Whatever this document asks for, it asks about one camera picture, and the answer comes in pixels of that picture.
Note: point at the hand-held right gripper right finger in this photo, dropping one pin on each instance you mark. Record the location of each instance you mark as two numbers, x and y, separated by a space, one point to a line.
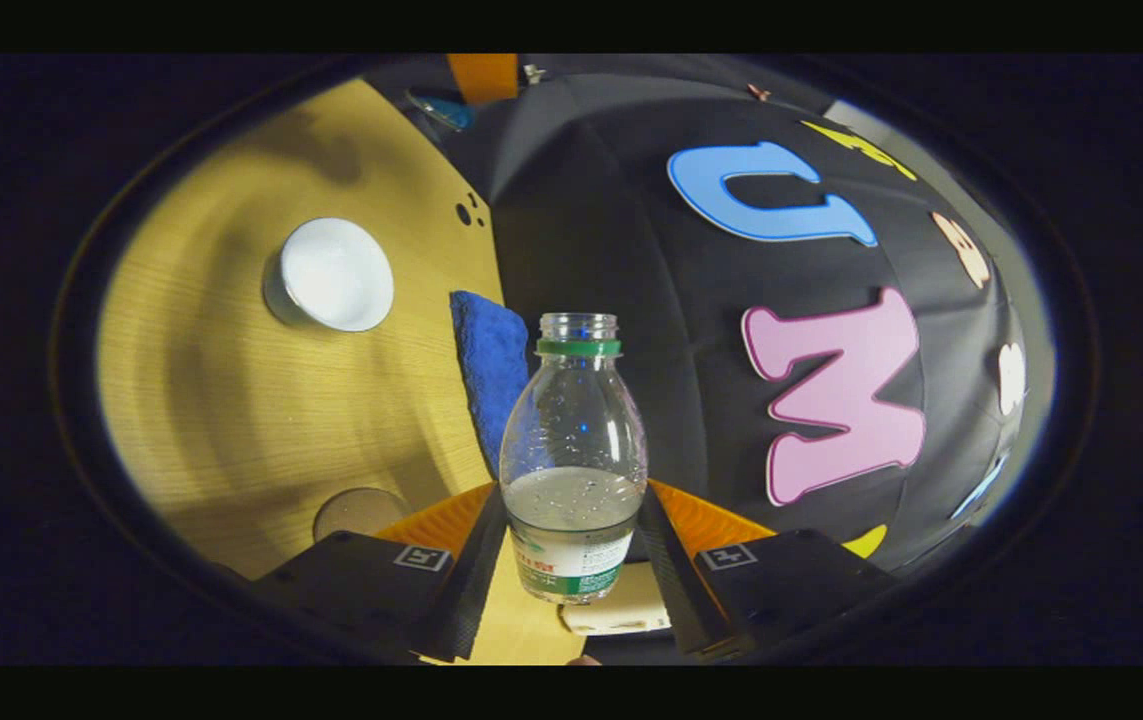
666 570

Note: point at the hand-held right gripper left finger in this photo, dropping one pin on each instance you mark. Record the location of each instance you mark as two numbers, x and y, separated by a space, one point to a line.
476 570

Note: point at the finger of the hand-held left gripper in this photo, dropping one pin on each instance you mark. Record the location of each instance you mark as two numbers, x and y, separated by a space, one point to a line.
481 78

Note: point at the round coaster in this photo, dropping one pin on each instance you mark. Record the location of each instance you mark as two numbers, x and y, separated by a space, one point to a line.
359 512

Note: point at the clear plastic water bottle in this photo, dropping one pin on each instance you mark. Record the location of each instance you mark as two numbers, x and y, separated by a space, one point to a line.
573 450

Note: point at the white teacup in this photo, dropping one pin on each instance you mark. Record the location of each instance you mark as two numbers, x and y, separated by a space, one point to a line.
331 275

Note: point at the white toaster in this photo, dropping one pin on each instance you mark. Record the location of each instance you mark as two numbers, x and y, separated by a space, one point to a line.
621 605

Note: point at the blue towel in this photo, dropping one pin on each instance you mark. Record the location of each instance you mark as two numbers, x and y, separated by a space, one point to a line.
491 370

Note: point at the black backdrop cloth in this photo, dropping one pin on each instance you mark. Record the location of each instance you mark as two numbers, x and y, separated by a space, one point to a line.
631 250

